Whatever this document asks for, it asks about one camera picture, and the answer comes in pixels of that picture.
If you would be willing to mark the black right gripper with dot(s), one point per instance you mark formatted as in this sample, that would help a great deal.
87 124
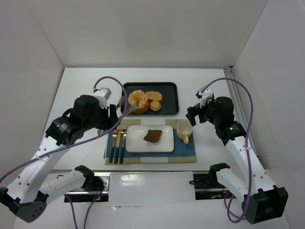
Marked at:
193 114

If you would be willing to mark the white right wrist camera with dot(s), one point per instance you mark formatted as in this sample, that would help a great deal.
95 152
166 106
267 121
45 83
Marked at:
204 95

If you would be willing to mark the small round yellow bun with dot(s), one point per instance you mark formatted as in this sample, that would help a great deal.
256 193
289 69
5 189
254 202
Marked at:
155 105

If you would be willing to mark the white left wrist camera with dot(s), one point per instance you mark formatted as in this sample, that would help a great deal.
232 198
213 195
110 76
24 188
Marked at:
102 94

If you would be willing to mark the flat seeded bread slice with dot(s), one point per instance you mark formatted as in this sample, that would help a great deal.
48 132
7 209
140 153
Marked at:
154 96

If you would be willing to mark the yellow mug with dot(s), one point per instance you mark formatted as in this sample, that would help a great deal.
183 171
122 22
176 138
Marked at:
184 130

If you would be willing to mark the dark brown bread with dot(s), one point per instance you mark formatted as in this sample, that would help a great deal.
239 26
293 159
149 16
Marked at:
153 136

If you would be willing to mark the blue beige placemat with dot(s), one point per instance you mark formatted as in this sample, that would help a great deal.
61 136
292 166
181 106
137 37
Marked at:
182 153

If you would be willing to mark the gold fork green handle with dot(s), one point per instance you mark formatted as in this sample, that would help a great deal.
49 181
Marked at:
114 137

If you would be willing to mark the gold spoon green handle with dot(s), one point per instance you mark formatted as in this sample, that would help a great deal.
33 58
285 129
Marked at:
124 134

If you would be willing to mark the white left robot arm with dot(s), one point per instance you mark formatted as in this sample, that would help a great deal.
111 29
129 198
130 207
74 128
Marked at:
28 195

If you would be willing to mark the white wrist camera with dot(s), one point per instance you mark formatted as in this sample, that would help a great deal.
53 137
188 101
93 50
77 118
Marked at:
102 94
204 95

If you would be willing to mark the aluminium frame rail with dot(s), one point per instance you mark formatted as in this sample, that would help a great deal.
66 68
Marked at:
234 90

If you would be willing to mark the metal food tongs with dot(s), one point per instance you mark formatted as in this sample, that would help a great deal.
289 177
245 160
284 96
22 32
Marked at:
132 108

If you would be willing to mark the white rectangular plate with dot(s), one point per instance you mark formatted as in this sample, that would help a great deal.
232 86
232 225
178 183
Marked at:
135 142

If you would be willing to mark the large orange flower bread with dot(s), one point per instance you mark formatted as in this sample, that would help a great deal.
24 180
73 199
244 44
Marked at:
142 98

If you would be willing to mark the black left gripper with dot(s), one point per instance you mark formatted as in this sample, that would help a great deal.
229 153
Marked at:
112 115

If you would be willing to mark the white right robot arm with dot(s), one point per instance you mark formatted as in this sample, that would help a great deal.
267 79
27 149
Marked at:
260 197

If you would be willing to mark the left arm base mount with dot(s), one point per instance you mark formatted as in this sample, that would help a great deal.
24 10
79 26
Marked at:
99 189

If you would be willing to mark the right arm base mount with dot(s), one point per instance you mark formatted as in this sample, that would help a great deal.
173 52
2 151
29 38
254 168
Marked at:
205 190

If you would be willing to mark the black rectangular tray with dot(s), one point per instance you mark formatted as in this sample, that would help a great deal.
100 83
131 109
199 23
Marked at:
170 104

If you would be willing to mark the gold knife green handle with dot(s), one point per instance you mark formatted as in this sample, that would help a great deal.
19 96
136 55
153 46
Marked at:
117 146

